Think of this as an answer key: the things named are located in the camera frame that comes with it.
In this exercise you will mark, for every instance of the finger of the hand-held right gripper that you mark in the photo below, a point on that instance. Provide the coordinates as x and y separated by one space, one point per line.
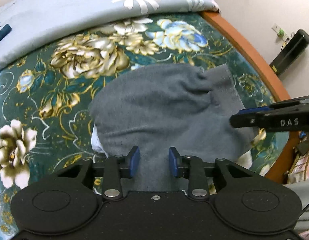
274 122
254 110

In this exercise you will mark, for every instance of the grey pants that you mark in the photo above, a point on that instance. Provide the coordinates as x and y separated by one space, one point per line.
157 110

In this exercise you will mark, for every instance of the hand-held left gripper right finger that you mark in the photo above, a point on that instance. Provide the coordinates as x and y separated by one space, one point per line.
173 161

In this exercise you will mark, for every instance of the white wall socket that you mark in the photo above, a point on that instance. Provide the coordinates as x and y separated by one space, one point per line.
278 28

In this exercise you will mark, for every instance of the grey cloth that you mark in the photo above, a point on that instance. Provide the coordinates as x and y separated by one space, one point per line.
304 192

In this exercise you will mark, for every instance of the wooden bed frame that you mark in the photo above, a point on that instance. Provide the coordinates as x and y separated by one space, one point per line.
244 42

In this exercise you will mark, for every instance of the teal floral blanket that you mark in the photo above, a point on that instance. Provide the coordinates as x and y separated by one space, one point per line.
57 92

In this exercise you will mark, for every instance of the black cylindrical device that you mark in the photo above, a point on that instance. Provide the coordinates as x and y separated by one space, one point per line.
292 50

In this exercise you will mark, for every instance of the pink bag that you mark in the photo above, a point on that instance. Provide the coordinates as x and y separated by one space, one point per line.
302 167

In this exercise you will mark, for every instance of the white garment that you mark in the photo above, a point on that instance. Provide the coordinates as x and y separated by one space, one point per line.
97 142

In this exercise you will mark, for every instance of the grey floral duvet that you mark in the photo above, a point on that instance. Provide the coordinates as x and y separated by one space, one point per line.
69 10

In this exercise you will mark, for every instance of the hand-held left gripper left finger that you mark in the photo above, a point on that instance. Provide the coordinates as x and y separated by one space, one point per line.
134 161

